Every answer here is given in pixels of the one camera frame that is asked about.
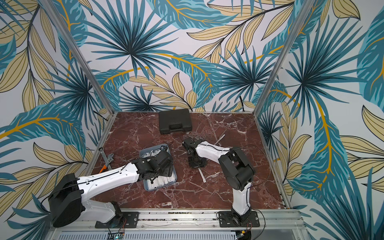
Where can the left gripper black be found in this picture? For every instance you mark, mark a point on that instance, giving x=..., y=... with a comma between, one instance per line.
x=169, y=170

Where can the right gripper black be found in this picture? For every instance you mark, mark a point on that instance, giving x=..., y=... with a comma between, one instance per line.
x=194, y=157

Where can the blue plastic storage tray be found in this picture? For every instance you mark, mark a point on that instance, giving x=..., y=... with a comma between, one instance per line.
x=152, y=151

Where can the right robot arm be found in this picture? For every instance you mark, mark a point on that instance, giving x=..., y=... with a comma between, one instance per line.
x=235, y=165

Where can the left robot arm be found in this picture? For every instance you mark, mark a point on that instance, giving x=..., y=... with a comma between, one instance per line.
x=71, y=200

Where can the black plastic tool case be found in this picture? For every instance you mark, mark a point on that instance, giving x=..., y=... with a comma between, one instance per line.
x=175, y=121

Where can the green circuit board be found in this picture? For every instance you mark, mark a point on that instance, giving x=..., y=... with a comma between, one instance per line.
x=115, y=236

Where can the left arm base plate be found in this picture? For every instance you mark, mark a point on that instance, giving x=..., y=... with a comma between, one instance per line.
x=127, y=220

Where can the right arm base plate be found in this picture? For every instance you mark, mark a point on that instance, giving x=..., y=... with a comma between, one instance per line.
x=230, y=219

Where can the aluminium front rail frame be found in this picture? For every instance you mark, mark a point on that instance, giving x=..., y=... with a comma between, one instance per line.
x=191, y=224

